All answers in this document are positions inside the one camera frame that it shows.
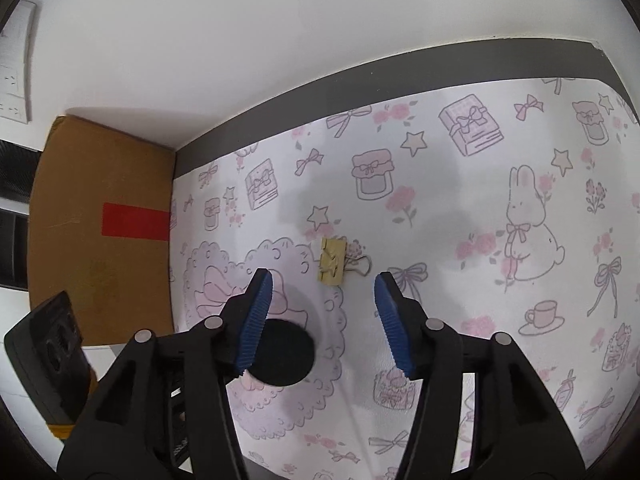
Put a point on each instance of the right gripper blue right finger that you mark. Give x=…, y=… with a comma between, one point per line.
x=388, y=300

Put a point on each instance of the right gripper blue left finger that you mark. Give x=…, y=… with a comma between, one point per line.
x=252, y=313

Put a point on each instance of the plain black round puff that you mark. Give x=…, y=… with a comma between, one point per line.
x=285, y=354

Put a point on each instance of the gold binder clip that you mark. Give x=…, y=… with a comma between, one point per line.
x=340, y=256

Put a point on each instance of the brown cardboard box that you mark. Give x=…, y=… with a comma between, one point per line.
x=98, y=229

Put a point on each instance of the pink patterned table mat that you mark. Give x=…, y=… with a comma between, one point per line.
x=511, y=206

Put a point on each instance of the black window blinds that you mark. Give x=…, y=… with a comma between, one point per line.
x=18, y=169

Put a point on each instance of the white wall socket panel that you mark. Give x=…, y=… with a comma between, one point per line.
x=15, y=42

